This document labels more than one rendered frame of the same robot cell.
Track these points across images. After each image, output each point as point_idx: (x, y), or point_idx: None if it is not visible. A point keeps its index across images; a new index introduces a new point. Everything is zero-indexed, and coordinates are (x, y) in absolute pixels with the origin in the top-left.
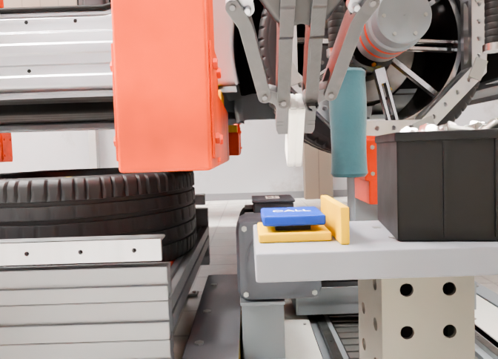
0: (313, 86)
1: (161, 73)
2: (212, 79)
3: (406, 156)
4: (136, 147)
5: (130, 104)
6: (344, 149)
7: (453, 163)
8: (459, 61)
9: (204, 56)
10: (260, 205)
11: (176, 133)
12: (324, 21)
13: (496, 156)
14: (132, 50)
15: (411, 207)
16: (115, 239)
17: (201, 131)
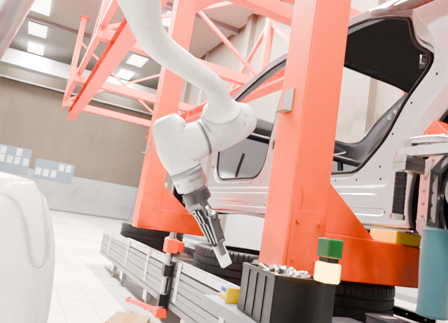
0: (213, 239)
1: (275, 222)
2: (291, 228)
3: (243, 273)
4: (263, 255)
5: (265, 235)
6: (419, 291)
7: (249, 279)
8: None
9: (288, 216)
10: (369, 317)
11: (275, 252)
12: (203, 220)
13: (255, 279)
14: (269, 211)
15: (241, 294)
16: None
17: (281, 253)
